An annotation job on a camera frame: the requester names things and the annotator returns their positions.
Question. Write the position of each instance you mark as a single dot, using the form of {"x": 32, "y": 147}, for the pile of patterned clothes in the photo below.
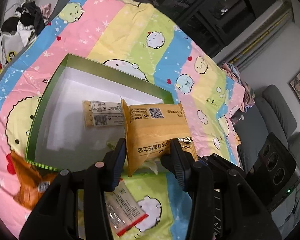
{"x": 233, "y": 72}

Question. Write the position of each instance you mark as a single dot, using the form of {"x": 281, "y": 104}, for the orange snack packet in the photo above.
{"x": 27, "y": 175}

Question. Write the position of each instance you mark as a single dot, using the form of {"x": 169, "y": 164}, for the yellow snack packet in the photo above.
{"x": 152, "y": 130}

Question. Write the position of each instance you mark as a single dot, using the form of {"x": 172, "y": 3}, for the clear plastic jar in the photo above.
{"x": 237, "y": 118}

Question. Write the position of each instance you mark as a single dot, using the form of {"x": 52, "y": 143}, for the beige snack packet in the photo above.
{"x": 102, "y": 116}

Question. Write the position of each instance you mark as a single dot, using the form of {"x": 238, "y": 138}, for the grey sofa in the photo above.
{"x": 277, "y": 110}

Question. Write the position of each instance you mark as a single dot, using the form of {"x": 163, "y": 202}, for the clear packet with red edge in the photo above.
{"x": 122, "y": 205}

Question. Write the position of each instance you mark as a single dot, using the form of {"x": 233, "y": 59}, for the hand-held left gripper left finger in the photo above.
{"x": 116, "y": 175}

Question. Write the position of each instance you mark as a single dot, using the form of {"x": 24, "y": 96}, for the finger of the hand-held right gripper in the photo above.
{"x": 220, "y": 161}

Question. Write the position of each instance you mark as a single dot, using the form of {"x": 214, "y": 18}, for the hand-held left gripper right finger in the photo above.
{"x": 177, "y": 166}

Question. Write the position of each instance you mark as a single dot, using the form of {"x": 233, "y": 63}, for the dark window with frame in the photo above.
{"x": 202, "y": 5}

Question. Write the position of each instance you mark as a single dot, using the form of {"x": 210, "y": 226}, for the striped cartoon printed blanket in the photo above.
{"x": 90, "y": 37}

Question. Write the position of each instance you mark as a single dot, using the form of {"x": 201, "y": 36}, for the pink patterned cloth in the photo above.
{"x": 46, "y": 10}

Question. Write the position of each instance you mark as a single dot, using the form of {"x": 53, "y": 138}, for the green cardboard box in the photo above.
{"x": 65, "y": 120}

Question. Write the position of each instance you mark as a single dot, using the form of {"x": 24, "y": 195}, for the small yellow packet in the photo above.
{"x": 237, "y": 140}

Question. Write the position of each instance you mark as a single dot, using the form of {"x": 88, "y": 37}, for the black clothes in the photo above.
{"x": 30, "y": 15}

